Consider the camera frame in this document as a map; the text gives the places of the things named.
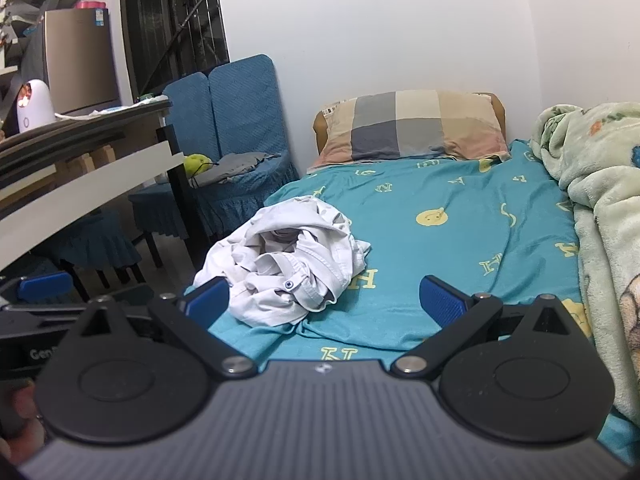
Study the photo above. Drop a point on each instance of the white shirt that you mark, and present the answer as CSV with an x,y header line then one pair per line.
x,y
280,270

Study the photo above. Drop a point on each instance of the silver refrigerator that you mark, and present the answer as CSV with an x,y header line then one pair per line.
x,y
82,60

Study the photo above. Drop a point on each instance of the barred window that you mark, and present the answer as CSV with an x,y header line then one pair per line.
x,y
170,20

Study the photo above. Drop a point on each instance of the pink box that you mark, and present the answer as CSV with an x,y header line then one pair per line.
x,y
91,6

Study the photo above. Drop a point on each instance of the white papers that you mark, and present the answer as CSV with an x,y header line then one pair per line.
x,y
110,109

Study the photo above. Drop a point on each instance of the teal printed bed sheet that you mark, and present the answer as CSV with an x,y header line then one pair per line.
x,y
450,195

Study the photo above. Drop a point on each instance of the grey cloth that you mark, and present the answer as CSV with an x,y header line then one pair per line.
x,y
235,166

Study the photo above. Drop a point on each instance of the person's left hand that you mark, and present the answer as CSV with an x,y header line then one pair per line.
x,y
22,412

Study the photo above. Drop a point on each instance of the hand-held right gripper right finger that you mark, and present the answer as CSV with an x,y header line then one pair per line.
x,y
442,302

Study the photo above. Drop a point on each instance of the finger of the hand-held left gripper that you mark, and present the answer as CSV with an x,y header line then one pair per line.
x,y
44,286

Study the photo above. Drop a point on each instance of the green fleece blanket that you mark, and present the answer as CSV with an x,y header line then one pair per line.
x,y
610,195

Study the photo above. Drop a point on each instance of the brown pillow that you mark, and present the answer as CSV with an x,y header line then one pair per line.
x,y
319,132

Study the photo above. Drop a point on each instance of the plaid pillow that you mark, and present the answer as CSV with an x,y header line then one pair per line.
x,y
400,125

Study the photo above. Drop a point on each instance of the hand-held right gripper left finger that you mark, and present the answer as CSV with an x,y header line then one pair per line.
x,y
209,297

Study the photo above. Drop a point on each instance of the white humidifier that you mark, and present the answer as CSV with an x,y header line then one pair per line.
x,y
35,107

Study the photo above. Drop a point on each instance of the yellow-green plush ball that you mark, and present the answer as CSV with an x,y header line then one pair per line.
x,y
196,164

